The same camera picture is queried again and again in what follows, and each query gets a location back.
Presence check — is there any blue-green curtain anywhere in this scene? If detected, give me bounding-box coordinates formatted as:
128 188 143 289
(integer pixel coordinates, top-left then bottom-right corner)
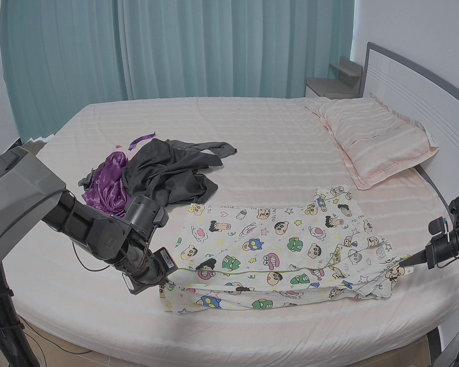
117 0 356 100
0 0 132 144

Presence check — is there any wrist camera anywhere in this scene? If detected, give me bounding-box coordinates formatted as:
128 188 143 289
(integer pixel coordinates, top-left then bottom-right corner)
122 272 159 296
428 216 447 238

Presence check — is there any grey bedside table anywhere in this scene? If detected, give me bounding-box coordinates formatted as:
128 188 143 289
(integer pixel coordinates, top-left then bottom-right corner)
305 56 364 100

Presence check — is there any bed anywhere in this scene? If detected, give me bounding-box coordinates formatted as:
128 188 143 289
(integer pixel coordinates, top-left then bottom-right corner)
6 41 459 367

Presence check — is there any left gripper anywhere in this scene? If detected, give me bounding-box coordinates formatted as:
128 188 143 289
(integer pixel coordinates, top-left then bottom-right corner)
136 247 177 286

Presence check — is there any pink striped pillow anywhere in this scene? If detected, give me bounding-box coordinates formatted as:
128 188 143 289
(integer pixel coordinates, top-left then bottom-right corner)
305 95 440 190

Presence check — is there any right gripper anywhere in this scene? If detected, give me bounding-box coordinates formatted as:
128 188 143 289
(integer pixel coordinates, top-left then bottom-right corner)
425 235 457 270

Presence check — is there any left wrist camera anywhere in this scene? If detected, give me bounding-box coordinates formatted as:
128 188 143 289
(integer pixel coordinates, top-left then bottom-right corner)
122 272 159 296

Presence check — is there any purple satin garment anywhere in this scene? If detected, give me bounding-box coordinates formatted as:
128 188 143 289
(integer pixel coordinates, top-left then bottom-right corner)
82 132 155 219

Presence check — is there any black garment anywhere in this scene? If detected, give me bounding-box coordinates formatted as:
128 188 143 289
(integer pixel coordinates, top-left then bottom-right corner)
122 138 238 209

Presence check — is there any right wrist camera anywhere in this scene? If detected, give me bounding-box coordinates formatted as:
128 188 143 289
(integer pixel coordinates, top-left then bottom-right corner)
428 216 447 238

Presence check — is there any white printed pyjama top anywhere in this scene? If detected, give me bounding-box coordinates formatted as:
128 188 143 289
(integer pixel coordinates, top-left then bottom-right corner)
159 184 415 314

